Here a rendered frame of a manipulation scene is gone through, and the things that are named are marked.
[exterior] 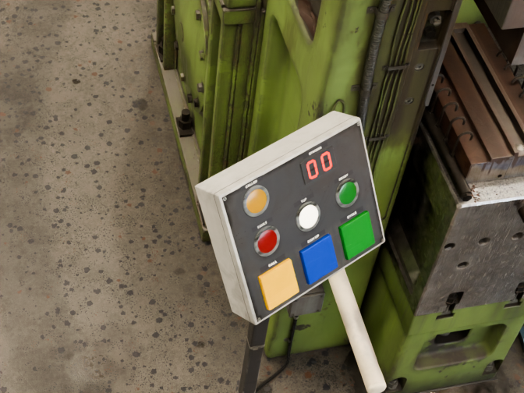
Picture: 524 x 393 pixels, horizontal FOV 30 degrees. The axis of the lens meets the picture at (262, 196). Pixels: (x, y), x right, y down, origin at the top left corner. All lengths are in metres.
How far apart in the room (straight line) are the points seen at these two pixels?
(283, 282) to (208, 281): 1.22
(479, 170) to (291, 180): 0.54
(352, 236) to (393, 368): 0.90
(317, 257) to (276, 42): 0.74
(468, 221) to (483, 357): 0.74
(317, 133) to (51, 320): 1.37
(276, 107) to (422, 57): 0.64
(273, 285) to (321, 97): 0.45
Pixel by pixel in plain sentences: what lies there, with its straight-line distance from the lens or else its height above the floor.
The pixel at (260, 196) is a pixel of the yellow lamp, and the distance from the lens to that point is 1.75.
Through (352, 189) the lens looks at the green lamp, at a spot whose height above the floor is 1.09.
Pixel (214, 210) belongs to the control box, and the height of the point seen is 1.15.
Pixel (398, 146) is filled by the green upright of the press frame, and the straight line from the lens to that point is 2.26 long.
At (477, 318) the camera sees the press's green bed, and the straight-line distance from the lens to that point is 2.64.
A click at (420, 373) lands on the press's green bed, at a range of 2.83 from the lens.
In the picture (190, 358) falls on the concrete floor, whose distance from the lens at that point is 2.90.
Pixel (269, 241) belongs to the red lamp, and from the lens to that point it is 1.79.
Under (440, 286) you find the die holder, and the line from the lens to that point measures 2.42.
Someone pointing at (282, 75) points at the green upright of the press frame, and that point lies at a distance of 2.51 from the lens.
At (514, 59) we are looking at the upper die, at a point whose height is 1.29.
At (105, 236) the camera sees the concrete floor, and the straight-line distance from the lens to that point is 3.14.
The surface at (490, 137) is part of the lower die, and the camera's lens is 2.21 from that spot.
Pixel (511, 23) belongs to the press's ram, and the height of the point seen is 1.38.
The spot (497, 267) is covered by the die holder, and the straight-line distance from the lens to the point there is 2.44.
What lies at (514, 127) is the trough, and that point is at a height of 0.99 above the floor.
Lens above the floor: 2.52
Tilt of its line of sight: 51 degrees down
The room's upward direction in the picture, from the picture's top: 9 degrees clockwise
